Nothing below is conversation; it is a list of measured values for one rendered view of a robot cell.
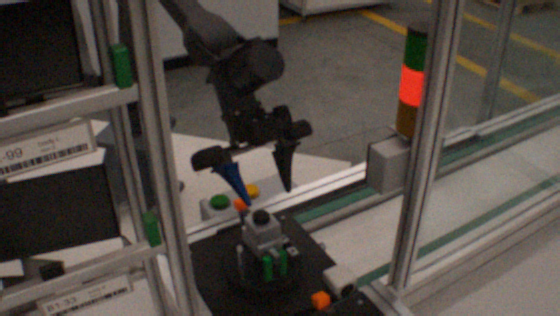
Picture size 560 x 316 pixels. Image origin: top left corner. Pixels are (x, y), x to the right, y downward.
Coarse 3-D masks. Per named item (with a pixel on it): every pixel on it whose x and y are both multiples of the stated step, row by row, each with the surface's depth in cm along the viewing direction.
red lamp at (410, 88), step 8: (408, 72) 66; (416, 72) 65; (408, 80) 66; (416, 80) 66; (400, 88) 69; (408, 88) 67; (416, 88) 66; (400, 96) 69; (408, 96) 68; (416, 96) 67; (416, 104) 68
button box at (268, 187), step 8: (272, 176) 114; (256, 184) 111; (264, 184) 111; (272, 184) 111; (280, 184) 111; (224, 192) 109; (232, 192) 109; (264, 192) 109; (272, 192) 109; (280, 192) 109; (200, 200) 107; (208, 200) 107; (232, 200) 107; (256, 200) 107; (200, 208) 107; (208, 208) 104; (224, 208) 104; (232, 208) 104; (208, 216) 103; (216, 216) 103
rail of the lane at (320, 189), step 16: (336, 176) 114; (352, 176) 114; (304, 192) 109; (320, 192) 109; (336, 192) 111; (352, 192) 114; (256, 208) 105; (272, 208) 105; (288, 208) 105; (304, 208) 109; (208, 224) 100; (224, 224) 100; (240, 224) 99; (192, 240) 96
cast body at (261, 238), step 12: (252, 216) 82; (264, 216) 82; (252, 228) 81; (264, 228) 81; (276, 228) 82; (252, 240) 83; (264, 240) 82; (276, 240) 83; (264, 252) 82; (276, 252) 82; (276, 264) 82
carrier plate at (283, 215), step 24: (288, 216) 101; (216, 240) 95; (312, 240) 95; (192, 264) 90; (216, 264) 90; (312, 264) 90; (336, 264) 90; (216, 288) 85; (312, 288) 85; (216, 312) 81; (240, 312) 81; (264, 312) 81; (288, 312) 81; (312, 312) 83
